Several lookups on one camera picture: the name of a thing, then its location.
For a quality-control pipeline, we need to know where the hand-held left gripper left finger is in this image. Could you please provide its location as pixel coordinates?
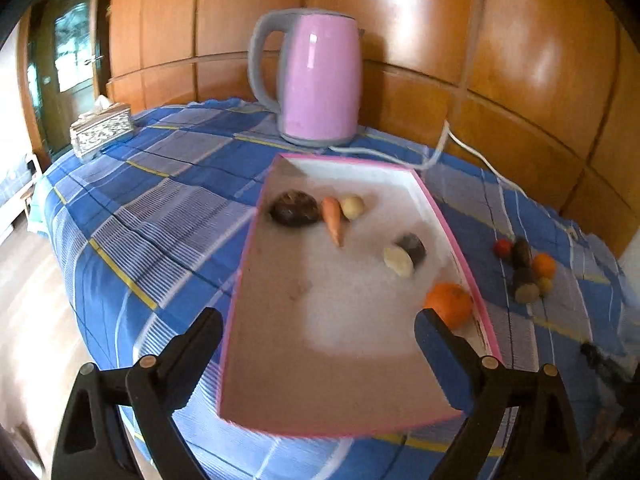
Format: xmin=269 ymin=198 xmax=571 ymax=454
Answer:
xmin=51 ymin=307 xmax=224 ymax=480

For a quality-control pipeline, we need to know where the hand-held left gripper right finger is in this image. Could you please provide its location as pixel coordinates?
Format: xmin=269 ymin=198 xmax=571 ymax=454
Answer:
xmin=414 ymin=307 xmax=586 ymax=480

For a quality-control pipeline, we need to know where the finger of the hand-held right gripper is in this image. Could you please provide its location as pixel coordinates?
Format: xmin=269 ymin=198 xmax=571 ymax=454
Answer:
xmin=580 ymin=341 xmax=626 ymax=376

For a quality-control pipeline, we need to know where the orange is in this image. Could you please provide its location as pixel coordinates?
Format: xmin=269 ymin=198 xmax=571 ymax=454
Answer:
xmin=425 ymin=282 xmax=473 ymax=330
xmin=531 ymin=253 xmax=557 ymax=279

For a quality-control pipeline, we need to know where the halved dark purple fruit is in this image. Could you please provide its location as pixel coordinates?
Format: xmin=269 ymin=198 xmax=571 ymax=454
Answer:
xmin=383 ymin=232 xmax=427 ymax=277
xmin=511 ymin=266 xmax=541 ymax=303

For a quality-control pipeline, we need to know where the pink-rimmed white tray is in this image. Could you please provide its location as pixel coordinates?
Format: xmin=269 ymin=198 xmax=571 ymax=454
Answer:
xmin=217 ymin=152 xmax=502 ymax=438

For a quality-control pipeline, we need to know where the whole dark purple fruit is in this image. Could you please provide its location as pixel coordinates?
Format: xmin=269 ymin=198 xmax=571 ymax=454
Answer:
xmin=511 ymin=236 xmax=533 ymax=268

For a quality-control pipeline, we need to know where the dark brown avocado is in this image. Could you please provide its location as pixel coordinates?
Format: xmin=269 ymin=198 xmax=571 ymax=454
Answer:
xmin=270 ymin=190 xmax=321 ymax=226

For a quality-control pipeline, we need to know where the small orange carrot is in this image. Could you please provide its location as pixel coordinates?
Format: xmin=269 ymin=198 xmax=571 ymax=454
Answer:
xmin=321 ymin=196 xmax=346 ymax=248

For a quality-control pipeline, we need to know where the blue plaid blanket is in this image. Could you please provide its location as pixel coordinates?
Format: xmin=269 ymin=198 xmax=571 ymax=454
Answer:
xmin=30 ymin=97 xmax=633 ymax=480

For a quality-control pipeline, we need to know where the silver patterned tissue box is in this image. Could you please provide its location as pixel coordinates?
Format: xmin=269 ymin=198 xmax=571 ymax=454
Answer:
xmin=70 ymin=95 xmax=133 ymax=162

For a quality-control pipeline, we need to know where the pink electric kettle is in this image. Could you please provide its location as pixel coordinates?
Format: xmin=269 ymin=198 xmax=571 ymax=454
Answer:
xmin=248 ymin=8 xmax=365 ymax=148

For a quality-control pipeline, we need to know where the wooden glass door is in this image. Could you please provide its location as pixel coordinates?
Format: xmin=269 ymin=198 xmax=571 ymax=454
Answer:
xmin=22 ymin=0 xmax=108 ymax=156

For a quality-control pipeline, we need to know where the wooden wardrobe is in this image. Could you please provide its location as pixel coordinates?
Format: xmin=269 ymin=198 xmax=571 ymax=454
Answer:
xmin=105 ymin=0 xmax=640 ymax=256

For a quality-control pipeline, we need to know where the white power cable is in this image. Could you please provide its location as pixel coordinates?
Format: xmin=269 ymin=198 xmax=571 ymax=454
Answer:
xmin=327 ymin=120 xmax=581 ymax=238

